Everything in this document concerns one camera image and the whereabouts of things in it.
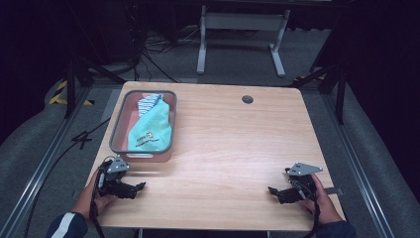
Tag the black metal stand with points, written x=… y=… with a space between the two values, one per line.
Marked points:
x=70 y=89
x=340 y=95

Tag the aluminium floor rail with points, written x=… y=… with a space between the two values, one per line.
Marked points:
x=39 y=172
x=360 y=168

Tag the person's left hand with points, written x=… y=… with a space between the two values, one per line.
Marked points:
x=86 y=198

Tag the teal cloth with print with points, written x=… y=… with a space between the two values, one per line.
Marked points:
x=155 y=129

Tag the black tape cross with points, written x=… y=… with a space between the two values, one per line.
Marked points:
x=82 y=139

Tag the yellow black floor tape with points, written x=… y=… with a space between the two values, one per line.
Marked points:
x=59 y=95

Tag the person's right hand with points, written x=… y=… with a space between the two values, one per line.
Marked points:
x=325 y=205

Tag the pink basket with grey rim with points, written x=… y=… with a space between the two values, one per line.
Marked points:
x=124 y=122

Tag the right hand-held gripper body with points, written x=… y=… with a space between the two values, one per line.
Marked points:
x=302 y=169

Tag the white metal desk frame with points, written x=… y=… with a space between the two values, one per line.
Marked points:
x=242 y=21

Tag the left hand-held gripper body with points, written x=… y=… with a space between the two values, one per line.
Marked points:
x=116 y=167

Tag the blue white striped cloth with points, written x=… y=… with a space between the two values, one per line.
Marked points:
x=148 y=103

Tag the grey tape tab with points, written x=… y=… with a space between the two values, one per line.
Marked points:
x=334 y=191

